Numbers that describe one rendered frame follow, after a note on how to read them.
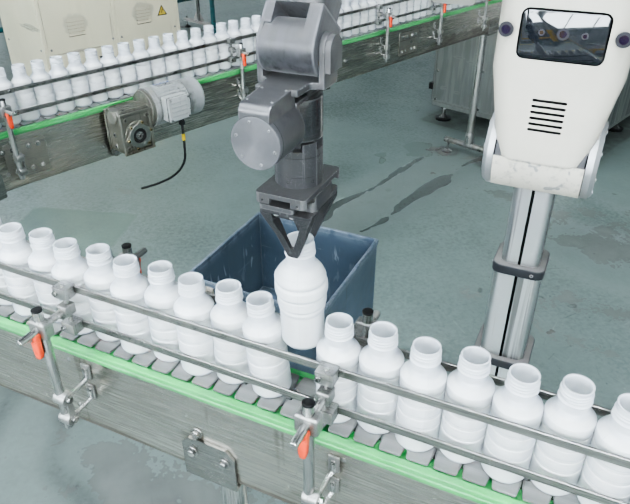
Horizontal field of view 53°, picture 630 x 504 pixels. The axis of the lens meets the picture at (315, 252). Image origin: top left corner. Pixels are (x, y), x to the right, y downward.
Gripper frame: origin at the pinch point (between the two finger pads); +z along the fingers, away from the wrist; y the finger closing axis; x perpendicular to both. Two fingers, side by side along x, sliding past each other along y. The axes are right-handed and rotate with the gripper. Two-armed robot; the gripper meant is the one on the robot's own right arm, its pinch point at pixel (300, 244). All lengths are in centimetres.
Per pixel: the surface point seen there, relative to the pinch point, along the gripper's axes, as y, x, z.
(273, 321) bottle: 0.9, -3.9, 13.1
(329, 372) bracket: 5.3, 6.5, 14.8
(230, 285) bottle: -1.6, -12.3, 11.1
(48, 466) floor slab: -27, -107, 127
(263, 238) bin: -56, -38, 39
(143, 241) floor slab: -156, -169, 128
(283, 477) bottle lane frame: 5.9, -0.7, 38.6
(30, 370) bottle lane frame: 6, -52, 37
